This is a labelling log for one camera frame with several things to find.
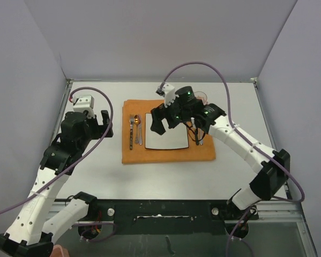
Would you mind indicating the pink box corner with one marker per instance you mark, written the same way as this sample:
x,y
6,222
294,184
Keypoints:
x,y
59,251

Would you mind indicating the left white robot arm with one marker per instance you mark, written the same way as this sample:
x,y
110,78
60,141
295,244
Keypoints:
x,y
31,234

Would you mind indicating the silver knife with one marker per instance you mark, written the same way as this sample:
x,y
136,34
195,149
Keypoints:
x,y
201,135

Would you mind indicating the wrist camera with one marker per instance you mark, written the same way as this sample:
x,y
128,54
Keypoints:
x,y
83,104
168,92

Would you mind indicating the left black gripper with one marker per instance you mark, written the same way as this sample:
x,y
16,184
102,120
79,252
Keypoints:
x,y
105,122

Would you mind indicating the silver spoon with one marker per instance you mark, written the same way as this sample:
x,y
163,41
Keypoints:
x,y
140,135

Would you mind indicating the orange cloth placemat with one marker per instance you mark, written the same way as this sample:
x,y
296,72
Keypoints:
x,y
140,154

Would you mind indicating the white square plate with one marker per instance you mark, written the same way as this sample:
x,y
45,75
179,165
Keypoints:
x,y
175,138

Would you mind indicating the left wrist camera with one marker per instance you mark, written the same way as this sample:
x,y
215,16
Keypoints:
x,y
83,104

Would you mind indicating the clear plastic cup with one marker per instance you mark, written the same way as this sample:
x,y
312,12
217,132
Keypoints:
x,y
201,96

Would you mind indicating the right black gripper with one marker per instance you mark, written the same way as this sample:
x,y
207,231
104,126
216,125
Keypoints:
x,y
159,114

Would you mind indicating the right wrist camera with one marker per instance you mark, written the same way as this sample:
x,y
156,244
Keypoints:
x,y
168,92

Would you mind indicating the green handled utensil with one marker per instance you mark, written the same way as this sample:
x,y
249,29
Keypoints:
x,y
197,136

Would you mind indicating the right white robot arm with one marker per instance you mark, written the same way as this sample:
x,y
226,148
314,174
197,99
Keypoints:
x,y
270,166

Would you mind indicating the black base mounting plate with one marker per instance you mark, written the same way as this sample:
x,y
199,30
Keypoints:
x,y
168,217

